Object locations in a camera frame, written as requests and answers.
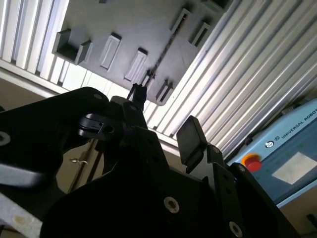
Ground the RAM stick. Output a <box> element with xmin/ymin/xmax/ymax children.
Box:
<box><xmin>145</xmin><ymin>14</ymin><xmax>186</xmax><ymax>85</ymax></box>

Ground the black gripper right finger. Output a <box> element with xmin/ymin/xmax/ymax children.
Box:
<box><xmin>176</xmin><ymin>115</ymin><xmax>300</xmax><ymax>238</ymax></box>

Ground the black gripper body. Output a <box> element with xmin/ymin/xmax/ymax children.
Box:
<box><xmin>41</xmin><ymin>170</ymin><xmax>218</xmax><ymax>238</ymax></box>

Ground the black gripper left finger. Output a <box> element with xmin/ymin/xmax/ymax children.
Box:
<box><xmin>0</xmin><ymin>83</ymin><xmax>172</xmax><ymax>186</ymax></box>

